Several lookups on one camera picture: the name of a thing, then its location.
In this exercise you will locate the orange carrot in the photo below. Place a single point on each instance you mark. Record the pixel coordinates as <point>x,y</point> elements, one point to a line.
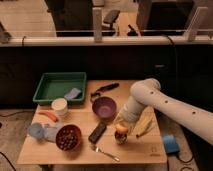
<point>49,115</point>

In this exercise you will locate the white cup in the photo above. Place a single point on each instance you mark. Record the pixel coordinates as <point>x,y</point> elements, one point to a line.
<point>59,106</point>

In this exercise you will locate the metal fork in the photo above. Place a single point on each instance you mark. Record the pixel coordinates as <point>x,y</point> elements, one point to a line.
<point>99,150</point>

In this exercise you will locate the purple bowl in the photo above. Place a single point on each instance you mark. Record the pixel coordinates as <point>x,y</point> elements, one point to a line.
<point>104,107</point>

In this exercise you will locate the banana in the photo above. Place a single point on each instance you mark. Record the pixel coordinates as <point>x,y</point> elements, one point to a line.
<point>145,125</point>

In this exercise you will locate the yellow apple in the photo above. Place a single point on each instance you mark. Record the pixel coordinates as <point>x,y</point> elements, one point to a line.
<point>121,129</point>

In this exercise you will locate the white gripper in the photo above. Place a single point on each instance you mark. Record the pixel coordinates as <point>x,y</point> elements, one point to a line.
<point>119,119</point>

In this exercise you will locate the green plastic tray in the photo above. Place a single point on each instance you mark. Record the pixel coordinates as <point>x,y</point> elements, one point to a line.
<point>56,85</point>

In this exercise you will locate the red bowl with food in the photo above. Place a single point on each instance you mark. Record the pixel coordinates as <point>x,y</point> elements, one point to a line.
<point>68,137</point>

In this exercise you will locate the clear plastic bag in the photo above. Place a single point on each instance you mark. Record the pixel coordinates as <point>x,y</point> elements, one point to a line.
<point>50,132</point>

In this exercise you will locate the black office chair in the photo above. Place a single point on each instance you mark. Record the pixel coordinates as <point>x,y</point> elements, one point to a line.
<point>111,18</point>

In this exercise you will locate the black remote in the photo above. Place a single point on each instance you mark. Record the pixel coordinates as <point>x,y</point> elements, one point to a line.
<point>97,132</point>

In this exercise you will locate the metal cup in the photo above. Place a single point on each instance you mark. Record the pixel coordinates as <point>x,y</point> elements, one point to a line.
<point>120,138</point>

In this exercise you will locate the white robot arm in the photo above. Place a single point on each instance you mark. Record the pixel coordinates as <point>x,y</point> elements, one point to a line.
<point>147,93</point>

